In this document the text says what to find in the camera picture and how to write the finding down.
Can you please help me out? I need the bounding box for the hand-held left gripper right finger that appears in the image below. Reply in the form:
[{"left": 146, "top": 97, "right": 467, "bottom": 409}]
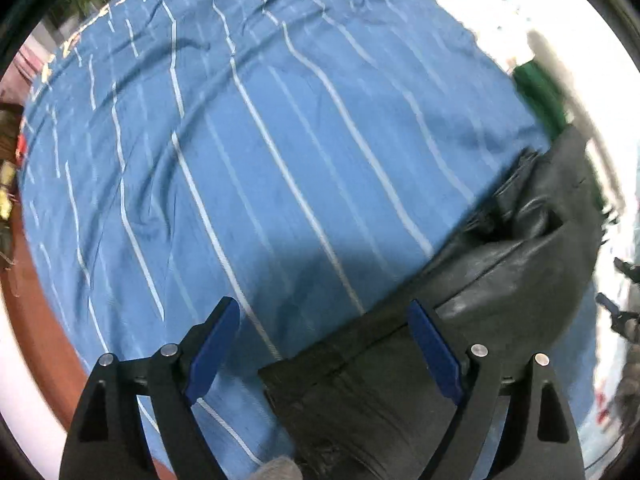
[{"left": 406, "top": 300, "right": 586, "bottom": 480}]

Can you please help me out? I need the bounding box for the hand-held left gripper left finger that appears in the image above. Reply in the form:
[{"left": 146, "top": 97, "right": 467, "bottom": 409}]
[{"left": 58, "top": 296, "right": 241, "bottom": 480}]

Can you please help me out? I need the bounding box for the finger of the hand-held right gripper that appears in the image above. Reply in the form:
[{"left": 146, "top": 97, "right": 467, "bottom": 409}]
[
  {"left": 595, "top": 293, "right": 640, "bottom": 336},
  {"left": 613, "top": 257, "right": 640, "bottom": 285}
]

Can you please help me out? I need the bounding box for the black jacket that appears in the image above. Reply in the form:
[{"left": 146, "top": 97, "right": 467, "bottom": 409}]
[{"left": 257, "top": 124, "right": 603, "bottom": 480}]

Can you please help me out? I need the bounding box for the green cloth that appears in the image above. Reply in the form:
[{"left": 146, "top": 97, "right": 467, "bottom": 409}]
[{"left": 511, "top": 59, "right": 571, "bottom": 142}]

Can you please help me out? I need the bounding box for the blue striped bed sheet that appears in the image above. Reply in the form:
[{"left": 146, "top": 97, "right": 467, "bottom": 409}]
[{"left": 19, "top": 0, "right": 608, "bottom": 480}]

